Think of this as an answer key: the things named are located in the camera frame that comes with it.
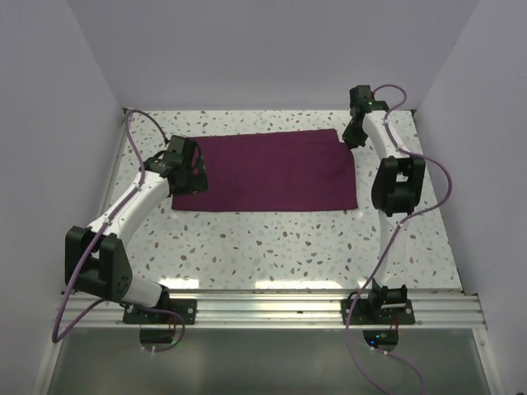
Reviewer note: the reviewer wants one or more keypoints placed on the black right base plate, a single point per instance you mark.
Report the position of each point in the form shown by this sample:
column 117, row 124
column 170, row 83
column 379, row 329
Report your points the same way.
column 384, row 306

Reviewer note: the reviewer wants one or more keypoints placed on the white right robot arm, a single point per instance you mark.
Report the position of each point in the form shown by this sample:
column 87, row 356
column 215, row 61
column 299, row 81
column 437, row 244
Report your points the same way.
column 397, row 187

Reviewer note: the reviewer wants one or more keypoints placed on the aluminium frame rail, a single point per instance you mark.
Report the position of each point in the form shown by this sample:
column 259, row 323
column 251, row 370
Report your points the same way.
column 324, row 309

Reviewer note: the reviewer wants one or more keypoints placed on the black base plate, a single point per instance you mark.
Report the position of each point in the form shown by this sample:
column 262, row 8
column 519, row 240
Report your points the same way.
column 384, row 306
column 167, row 311

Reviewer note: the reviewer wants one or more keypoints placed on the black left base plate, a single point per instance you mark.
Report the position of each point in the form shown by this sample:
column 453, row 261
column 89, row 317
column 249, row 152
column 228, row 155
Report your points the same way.
column 167, row 311

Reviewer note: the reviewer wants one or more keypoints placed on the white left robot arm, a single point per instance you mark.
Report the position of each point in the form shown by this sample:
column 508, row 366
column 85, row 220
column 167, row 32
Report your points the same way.
column 96, row 261

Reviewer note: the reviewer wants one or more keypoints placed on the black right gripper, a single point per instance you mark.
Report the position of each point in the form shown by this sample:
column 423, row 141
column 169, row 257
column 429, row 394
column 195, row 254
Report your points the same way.
column 352, row 141

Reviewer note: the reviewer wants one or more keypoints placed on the purple cloth wrap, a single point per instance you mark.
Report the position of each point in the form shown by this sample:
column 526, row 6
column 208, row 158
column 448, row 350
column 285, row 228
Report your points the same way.
column 299, row 171

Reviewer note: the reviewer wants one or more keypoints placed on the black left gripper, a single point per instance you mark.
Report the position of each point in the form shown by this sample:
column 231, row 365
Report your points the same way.
column 197, row 183

